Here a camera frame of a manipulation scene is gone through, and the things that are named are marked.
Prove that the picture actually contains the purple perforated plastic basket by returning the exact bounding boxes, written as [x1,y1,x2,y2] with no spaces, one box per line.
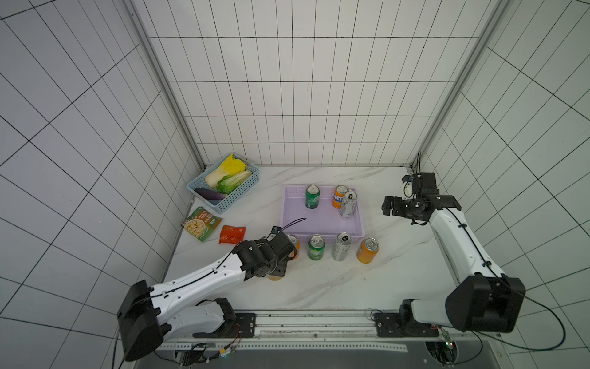
[281,184,367,243]

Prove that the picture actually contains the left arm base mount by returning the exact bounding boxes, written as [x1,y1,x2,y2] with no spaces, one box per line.
[192,298,257,338]

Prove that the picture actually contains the green Sprite can small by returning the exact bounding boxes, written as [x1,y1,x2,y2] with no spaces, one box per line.
[307,235,326,261]

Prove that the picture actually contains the white Monster can front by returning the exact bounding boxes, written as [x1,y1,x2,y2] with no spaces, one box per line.
[331,232,352,261]

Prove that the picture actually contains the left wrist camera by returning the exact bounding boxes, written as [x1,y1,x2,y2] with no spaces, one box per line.
[267,225,282,241]

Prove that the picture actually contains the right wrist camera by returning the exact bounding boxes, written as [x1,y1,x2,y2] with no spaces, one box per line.
[402,172,439,198]

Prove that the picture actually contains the green food packet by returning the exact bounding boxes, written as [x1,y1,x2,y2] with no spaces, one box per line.
[182,207,223,242]

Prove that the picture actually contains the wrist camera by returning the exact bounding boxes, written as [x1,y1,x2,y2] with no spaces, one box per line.
[267,225,282,241]
[402,172,439,198]

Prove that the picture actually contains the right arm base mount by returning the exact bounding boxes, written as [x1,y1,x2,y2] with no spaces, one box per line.
[370,299,439,338]

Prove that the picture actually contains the green toy lettuce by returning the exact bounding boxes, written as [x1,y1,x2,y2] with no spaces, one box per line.
[217,170,252,195]

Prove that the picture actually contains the orange fanta can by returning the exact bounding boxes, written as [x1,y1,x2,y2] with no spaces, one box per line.
[332,184,349,209]
[287,235,300,261]

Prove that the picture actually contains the red snack packet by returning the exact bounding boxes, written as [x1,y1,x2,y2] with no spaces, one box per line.
[219,225,247,245]

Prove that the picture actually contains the yellow toy cabbage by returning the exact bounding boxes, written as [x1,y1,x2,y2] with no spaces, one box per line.
[205,154,246,188]

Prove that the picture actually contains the white monster can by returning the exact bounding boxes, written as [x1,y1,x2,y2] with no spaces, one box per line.
[339,190,357,218]
[331,232,352,261]

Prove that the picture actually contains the orange Schweppes can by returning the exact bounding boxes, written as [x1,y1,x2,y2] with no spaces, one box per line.
[356,237,380,264]

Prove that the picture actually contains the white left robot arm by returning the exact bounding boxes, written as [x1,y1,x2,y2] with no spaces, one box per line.
[117,230,297,362]

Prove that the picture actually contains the orange Fanta can front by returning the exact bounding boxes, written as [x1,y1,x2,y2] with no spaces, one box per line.
[287,235,300,261]

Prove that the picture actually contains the purple toy eggplant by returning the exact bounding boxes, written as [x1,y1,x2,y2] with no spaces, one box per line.
[195,188,227,202]

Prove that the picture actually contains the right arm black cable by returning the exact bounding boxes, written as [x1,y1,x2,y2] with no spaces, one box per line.
[474,285,567,352]

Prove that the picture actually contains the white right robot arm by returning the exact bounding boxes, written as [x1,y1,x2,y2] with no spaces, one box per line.
[382,194,525,333]

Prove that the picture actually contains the aluminium rail frame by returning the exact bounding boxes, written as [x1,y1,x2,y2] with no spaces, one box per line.
[156,310,487,351]

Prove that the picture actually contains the blue perforated plastic basket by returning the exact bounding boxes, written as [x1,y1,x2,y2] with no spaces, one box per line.
[186,153,259,214]

